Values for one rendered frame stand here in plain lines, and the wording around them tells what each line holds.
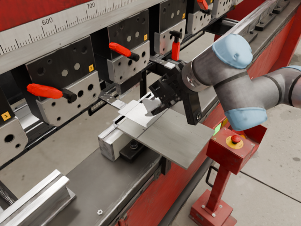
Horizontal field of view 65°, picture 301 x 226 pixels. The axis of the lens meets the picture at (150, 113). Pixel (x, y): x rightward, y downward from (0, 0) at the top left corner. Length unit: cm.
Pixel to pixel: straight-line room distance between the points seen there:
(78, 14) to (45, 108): 20
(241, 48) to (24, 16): 39
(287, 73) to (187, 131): 34
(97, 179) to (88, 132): 140
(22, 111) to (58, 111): 43
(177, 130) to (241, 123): 30
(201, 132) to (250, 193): 119
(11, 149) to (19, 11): 25
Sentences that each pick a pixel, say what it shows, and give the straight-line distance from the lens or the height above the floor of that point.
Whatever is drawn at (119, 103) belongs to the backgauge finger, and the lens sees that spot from 86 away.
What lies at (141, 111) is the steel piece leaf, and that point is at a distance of 83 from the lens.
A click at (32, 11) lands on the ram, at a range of 46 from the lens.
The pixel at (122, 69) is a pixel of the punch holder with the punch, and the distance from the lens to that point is 64.
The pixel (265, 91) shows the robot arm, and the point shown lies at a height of 126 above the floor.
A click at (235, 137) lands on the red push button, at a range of 106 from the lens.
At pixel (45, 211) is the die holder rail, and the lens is 75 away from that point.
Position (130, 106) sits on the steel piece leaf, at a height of 100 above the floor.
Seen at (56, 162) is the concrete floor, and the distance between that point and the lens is 206.
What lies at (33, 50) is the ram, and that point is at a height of 136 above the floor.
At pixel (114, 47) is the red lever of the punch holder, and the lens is 55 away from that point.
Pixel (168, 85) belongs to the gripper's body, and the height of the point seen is 118.
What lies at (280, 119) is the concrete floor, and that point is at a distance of 256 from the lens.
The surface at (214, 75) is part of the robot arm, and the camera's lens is 52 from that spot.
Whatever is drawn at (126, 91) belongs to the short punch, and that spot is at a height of 110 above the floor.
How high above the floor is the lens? 155
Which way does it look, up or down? 42 degrees down
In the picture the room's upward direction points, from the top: straight up
